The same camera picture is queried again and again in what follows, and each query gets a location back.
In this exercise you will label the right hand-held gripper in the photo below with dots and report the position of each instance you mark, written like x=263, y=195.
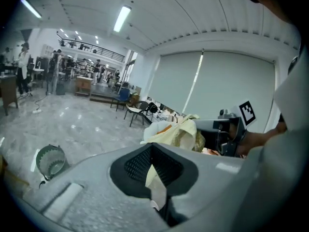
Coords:
x=241, y=120

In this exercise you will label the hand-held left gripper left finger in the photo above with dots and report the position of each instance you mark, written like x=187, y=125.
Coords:
x=84, y=178

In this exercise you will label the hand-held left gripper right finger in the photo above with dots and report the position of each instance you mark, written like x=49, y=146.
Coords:
x=212, y=182

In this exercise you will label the green patterned clothes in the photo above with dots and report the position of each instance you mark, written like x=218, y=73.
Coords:
x=200, y=141

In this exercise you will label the pink clothes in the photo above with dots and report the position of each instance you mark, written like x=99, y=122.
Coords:
x=210, y=151

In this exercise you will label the pale yellow clothes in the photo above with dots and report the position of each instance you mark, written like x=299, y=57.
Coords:
x=183, y=132

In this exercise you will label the grey round basket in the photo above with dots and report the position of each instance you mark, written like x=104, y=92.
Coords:
x=51, y=162

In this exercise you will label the white clothes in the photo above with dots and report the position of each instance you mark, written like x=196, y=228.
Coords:
x=154, y=129

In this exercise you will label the person's right forearm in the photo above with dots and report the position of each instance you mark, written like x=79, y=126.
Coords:
x=260, y=139

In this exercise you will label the grey roller blind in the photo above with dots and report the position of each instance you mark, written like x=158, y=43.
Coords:
x=173, y=81
x=236, y=88

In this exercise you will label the black bag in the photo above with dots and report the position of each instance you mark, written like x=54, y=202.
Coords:
x=152, y=108

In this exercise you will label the black chair with cream seat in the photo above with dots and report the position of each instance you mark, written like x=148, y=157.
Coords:
x=137, y=110

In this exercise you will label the low wooden platform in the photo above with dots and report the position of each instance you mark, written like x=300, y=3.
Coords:
x=103, y=94

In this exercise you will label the blue chair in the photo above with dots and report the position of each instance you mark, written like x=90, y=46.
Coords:
x=123, y=94

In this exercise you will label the black bin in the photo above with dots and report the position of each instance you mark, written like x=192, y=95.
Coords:
x=60, y=89

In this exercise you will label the light wooden cabinet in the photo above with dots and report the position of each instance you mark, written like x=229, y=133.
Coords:
x=83, y=84

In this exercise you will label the dark wooden desk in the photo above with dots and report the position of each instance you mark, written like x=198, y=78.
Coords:
x=8, y=88

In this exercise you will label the black balcony railing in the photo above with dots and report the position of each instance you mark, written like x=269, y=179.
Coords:
x=96, y=49

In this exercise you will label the long ceiling tube light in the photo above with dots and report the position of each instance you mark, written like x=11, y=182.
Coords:
x=30, y=7
x=122, y=18

